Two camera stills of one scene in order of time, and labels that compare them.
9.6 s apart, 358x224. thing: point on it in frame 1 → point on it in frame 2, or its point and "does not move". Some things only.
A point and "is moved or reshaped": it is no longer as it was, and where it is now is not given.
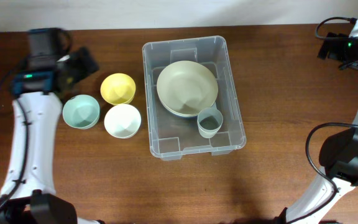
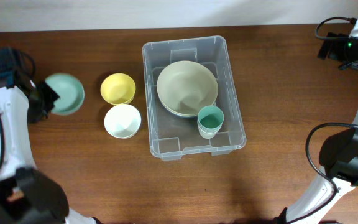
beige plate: x=187 y=87 does not move
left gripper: x=86 y=68 → x=51 y=94
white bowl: x=122 y=121 does not move
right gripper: x=335 y=53 does not move
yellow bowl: x=118 y=89 does not move
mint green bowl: x=81 y=111 is moved or reshaped
